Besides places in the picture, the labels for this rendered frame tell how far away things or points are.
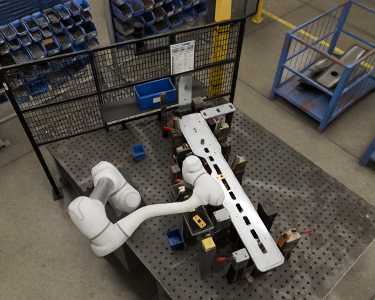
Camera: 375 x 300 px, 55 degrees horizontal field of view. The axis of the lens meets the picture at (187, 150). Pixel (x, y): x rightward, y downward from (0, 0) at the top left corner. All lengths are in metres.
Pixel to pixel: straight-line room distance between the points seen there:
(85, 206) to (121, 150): 1.36
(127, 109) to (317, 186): 1.65
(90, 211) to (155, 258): 0.90
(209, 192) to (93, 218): 0.58
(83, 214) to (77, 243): 1.71
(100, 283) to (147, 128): 1.39
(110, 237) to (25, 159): 2.53
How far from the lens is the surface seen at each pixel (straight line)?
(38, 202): 3.86
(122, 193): 2.39
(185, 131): 2.82
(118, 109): 2.98
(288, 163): 3.13
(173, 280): 2.53
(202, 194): 1.80
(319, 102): 4.61
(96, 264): 3.39
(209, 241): 2.12
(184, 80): 2.79
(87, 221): 1.83
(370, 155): 4.20
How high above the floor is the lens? 3.07
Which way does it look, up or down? 50 degrees down
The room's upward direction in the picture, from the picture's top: 2 degrees clockwise
